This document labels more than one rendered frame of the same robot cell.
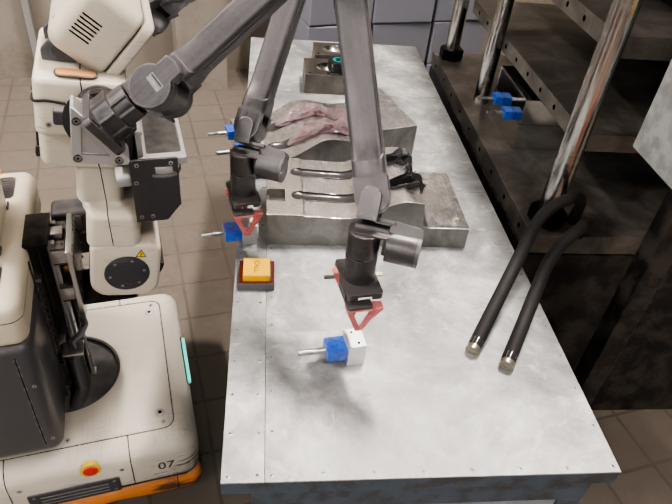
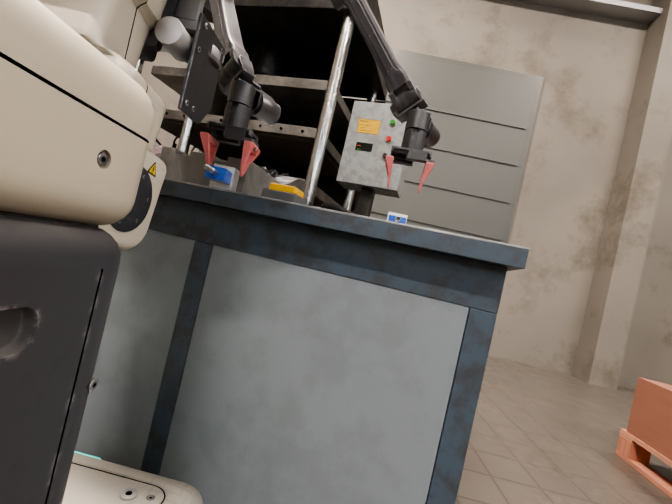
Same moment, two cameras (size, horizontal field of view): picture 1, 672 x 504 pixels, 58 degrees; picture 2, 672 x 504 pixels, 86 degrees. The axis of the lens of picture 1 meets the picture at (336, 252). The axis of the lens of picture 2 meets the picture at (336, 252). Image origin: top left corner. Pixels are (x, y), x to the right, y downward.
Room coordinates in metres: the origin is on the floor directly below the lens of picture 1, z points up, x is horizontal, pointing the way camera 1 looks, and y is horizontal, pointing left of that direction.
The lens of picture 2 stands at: (0.56, 0.85, 0.71)
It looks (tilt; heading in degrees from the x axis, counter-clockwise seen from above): 1 degrees up; 295
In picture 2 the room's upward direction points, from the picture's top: 13 degrees clockwise
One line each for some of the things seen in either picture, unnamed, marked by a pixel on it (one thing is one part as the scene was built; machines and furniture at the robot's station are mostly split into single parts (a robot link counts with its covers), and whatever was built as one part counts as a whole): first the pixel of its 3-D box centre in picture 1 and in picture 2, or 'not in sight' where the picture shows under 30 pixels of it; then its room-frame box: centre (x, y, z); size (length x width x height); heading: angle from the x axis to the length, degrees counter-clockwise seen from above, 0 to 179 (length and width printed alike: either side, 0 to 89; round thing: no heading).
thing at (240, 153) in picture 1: (245, 161); (243, 97); (1.16, 0.22, 1.02); 0.07 x 0.06 x 0.07; 77
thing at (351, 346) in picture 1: (330, 349); (396, 222); (0.81, -0.01, 0.83); 0.13 x 0.05 x 0.05; 108
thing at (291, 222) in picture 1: (364, 194); (250, 186); (1.31, -0.06, 0.87); 0.50 x 0.26 x 0.14; 99
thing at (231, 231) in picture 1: (228, 231); (217, 173); (1.15, 0.26, 0.83); 0.13 x 0.05 x 0.05; 112
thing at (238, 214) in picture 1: (245, 215); (239, 155); (1.14, 0.22, 0.89); 0.07 x 0.07 x 0.09; 22
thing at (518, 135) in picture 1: (576, 109); not in sight; (1.98, -0.76, 0.87); 0.50 x 0.27 x 0.17; 99
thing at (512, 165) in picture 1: (581, 134); not in sight; (2.04, -0.83, 0.75); 1.30 x 0.84 x 0.06; 9
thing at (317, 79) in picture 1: (331, 76); not in sight; (2.11, 0.09, 0.83); 0.20 x 0.15 x 0.07; 99
